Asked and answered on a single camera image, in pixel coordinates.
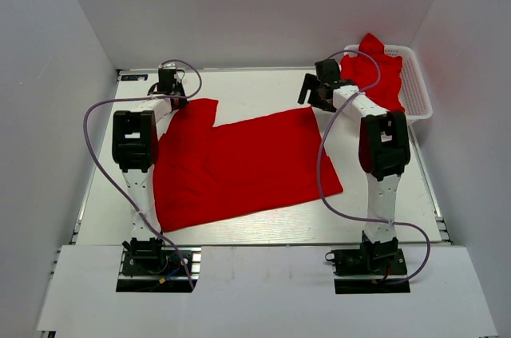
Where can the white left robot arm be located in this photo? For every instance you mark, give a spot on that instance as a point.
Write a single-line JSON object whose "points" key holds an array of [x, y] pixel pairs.
{"points": [[135, 144]]}

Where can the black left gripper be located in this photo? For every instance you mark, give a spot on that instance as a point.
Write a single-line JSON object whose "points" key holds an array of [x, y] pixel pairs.
{"points": [[183, 104]]}

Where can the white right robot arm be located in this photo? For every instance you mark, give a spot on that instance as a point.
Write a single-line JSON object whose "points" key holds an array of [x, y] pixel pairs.
{"points": [[383, 148]]}

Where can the white plastic basket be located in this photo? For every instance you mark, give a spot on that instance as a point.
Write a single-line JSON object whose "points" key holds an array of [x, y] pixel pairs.
{"points": [[402, 85]]}

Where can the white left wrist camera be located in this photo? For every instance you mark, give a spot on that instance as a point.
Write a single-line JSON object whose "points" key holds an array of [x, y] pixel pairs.
{"points": [[179, 76]]}

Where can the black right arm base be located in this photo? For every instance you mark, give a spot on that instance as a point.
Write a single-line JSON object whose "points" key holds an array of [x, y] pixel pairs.
{"points": [[355, 275]]}

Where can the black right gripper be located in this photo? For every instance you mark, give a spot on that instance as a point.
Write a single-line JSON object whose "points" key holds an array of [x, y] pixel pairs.
{"points": [[310, 81]]}

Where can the red t shirt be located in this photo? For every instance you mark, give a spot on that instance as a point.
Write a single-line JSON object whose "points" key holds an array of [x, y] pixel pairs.
{"points": [[207, 173]]}

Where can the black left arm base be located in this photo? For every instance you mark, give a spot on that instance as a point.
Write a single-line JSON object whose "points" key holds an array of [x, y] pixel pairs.
{"points": [[151, 266]]}

